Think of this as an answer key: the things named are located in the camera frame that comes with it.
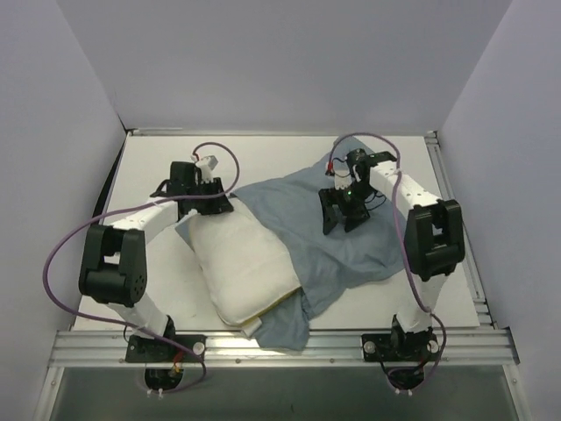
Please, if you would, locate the aluminium front frame rail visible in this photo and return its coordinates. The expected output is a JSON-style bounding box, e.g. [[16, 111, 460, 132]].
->
[[48, 326, 519, 368]]

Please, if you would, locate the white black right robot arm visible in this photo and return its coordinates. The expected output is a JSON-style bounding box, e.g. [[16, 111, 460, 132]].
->
[[318, 148, 465, 359]]

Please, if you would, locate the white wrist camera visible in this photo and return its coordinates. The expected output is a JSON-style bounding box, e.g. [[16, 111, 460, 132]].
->
[[191, 153, 218, 182], [326, 158, 352, 191]]

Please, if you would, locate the white pillow with yellow edge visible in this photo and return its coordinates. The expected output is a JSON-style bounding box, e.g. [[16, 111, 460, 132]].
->
[[186, 211, 301, 336]]

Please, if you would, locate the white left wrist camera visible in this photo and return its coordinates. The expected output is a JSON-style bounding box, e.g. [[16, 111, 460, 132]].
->
[[191, 153, 218, 182]]

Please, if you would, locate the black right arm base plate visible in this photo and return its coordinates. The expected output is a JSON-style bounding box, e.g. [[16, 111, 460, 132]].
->
[[361, 332, 440, 363]]

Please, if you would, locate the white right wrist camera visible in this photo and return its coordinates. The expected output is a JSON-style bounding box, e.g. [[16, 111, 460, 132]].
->
[[326, 158, 352, 191]]

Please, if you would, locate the blue-grey fabric pillowcase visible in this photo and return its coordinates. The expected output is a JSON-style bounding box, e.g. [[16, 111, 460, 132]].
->
[[174, 135, 407, 352]]

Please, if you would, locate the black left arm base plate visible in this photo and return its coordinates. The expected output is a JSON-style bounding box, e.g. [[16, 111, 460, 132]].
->
[[124, 334, 207, 363]]

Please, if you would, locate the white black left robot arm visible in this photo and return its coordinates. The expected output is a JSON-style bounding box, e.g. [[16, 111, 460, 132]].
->
[[79, 155, 233, 360]]

